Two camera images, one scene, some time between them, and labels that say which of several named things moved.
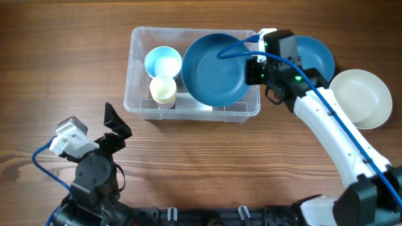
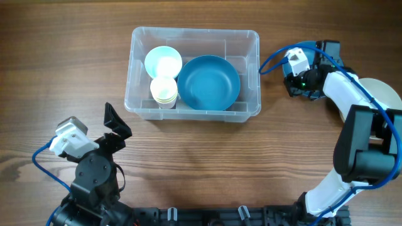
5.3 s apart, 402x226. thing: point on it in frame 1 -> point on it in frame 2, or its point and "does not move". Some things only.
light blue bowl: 163,61 does not move
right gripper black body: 257,72 -> 303,85
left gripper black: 113,118 does not move
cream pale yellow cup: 162,88 does not move
